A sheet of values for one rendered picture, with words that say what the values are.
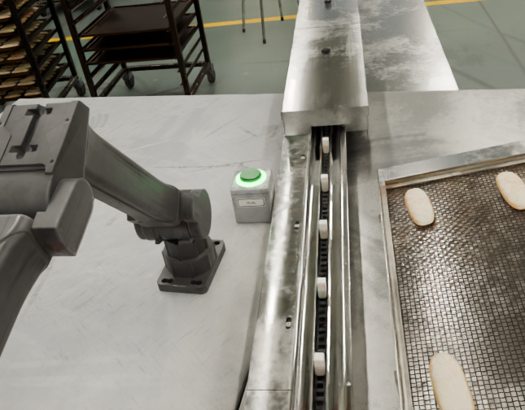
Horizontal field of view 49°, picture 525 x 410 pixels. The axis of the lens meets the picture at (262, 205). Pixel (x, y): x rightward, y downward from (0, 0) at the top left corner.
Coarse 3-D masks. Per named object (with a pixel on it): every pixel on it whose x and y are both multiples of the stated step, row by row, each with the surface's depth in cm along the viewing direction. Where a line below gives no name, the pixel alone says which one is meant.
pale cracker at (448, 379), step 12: (432, 360) 67; (444, 360) 66; (456, 360) 66; (432, 372) 66; (444, 372) 65; (456, 372) 64; (432, 384) 65; (444, 384) 64; (456, 384) 63; (444, 396) 62; (456, 396) 62; (468, 396) 62; (444, 408) 61; (456, 408) 61; (468, 408) 61
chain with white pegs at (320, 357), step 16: (320, 224) 96; (320, 240) 97; (320, 256) 94; (320, 272) 91; (320, 288) 85; (320, 304) 85; (320, 336) 80; (320, 352) 74; (320, 368) 74; (320, 384) 74; (320, 400) 72
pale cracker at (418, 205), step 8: (408, 192) 94; (416, 192) 93; (424, 192) 93; (408, 200) 92; (416, 200) 91; (424, 200) 91; (408, 208) 91; (416, 208) 90; (424, 208) 89; (432, 208) 89; (416, 216) 88; (424, 216) 88; (432, 216) 88; (424, 224) 87
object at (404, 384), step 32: (512, 160) 93; (384, 192) 97; (448, 192) 92; (480, 192) 90; (384, 224) 90; (416, 224) 88; (448, 224) 86; (512, 224) 82; (416, 256) 83; (480, 256) 79; (416, 288) 78; (480, 288) 74; (512, 288) 73; (448, 352) 68; (416, 384) 66
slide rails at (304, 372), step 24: (312, 144) 121; (336, 144) 120; (312, 168) 114; (336, 168) 112; (312, 192) 107; (336, 192) 106; (312, 216) 101; (336, 216) 100; (312, 240) 96; (336, 240) 95; (312, 264) 91; (336, 264) 90; (312, 288) 87; (336, 288) 86; (312, 312) 82; (336, 312) 82; (312, 336) 79; (336, 336) 78; (312, 360) 76; (336, 360) 75; (312, 384) 73; (336, 384) 72; (336, 408) 69
